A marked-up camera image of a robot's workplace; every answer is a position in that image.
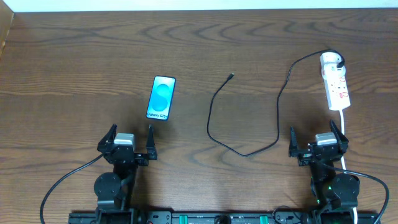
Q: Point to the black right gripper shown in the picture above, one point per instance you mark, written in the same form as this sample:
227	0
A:
319	154

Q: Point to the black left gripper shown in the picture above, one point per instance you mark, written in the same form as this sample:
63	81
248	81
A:
126	154

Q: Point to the blue screen Galaxy smartphone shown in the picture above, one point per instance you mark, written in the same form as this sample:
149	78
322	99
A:
161	97

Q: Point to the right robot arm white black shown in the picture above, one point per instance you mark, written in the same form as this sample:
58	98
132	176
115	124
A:
335	193

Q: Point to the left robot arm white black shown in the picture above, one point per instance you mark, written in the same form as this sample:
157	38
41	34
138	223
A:
114	189

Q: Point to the white USB charger plug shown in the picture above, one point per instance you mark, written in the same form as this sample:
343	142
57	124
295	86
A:
331	61

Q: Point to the white power strip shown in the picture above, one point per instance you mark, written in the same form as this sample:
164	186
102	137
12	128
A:
336	87

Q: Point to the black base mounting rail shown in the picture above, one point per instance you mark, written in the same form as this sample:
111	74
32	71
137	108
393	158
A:
199	217

